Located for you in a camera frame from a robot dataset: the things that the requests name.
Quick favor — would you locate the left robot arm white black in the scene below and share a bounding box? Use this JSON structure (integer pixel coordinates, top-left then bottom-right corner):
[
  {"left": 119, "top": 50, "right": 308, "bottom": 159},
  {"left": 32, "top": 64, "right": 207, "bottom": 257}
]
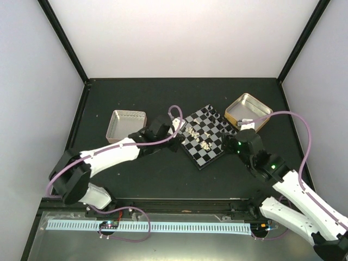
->
[{"left": 47, "top": 116, "right": 186, "bottom": 217}]

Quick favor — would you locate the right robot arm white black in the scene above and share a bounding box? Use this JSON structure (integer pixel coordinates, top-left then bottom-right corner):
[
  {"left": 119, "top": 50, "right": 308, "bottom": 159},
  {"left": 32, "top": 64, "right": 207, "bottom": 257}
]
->
[{"left": 221, "top": 129, "right": 347, "bottom": 260}]

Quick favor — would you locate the black chess pieces row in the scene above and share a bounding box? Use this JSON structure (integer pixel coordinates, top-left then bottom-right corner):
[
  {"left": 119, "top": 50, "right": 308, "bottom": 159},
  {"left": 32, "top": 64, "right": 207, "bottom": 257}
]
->
[{"left": 200, "top": 104, "right": 237, "bottom": 135}]

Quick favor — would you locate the white chess pieces pile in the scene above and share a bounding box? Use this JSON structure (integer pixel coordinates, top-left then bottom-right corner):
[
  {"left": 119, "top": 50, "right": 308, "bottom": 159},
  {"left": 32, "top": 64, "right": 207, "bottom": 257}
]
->
[{"left": 183, "top": 118, "right": 213, "bottom": 151}]

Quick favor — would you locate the checkered chess board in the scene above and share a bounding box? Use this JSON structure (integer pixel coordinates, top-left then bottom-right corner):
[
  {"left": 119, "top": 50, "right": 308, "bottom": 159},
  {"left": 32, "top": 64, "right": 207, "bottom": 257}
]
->
[{"left": 180, "top": 104, "right": 237, "bottom": 170}]

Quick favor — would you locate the right circuit board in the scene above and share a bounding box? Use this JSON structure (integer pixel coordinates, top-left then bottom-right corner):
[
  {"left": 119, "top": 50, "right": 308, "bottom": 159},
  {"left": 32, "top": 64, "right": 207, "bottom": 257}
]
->
[{"left": 250, "top": 223, "right": 278, "bottom": 232}]

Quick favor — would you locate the circuit board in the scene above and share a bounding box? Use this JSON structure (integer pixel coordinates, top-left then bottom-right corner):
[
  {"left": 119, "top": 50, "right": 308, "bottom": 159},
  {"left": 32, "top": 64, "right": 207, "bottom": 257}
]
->
[
  {"left": 250, "top": 223, "right": 278, "bottom": 232},
  {"left": 99, "top": 221, "right": 119, "bottom": 229}
]

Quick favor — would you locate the left circuit board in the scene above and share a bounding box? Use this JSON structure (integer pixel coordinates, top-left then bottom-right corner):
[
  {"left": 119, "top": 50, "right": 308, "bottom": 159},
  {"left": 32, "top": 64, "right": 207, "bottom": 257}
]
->
[{"left": 99, "top": 221, "right": 119, "bottom": 229}]

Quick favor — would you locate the gold tin box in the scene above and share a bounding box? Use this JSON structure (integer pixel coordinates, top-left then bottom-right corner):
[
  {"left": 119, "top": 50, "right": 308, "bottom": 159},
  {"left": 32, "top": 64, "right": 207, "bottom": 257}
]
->
[{"left": 224, "top": 93, "right": 273, "bottom": 131}]

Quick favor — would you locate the silver tin tray pink rim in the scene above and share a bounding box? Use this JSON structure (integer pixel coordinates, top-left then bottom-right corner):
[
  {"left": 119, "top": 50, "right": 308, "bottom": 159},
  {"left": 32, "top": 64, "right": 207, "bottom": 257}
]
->
[{"left": 105, "top": 110, "right": 147, "bottom": 144}]

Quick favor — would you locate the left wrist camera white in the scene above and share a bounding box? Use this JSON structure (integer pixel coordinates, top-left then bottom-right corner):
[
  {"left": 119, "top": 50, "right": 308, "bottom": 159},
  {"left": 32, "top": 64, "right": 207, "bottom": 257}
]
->
[{"left": 168, "top": 117, "right": 187, "bottom": 135}]

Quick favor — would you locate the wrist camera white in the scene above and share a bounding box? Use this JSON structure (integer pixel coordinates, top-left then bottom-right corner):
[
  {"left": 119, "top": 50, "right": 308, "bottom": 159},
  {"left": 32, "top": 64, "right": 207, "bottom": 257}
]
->
[
  {"left": 237, "top": 119, "right": 255, "bottom": 131},
  {"left": 168, "top": 117, "right": 187, "bottom": 135}
]

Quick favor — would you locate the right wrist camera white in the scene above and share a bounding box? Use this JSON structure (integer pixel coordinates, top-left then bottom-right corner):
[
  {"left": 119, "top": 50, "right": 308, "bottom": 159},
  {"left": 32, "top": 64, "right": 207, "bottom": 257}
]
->
[{"left": 237, "top": 119, "right": 255, "bottom": 131}]

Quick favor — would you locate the black mounting rail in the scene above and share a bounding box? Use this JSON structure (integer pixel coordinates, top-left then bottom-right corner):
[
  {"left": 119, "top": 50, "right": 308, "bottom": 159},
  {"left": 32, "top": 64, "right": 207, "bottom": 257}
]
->
[{"left": 38, "top": 198, "right": 262, "bottom": 220}]

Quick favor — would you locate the light blue slotted cable duct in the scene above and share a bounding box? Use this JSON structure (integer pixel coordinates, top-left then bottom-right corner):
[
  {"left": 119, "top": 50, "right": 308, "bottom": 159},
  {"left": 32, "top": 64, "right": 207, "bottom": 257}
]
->
[{"left": 46, "top": 220, "right": 251, "bottom": 235}]

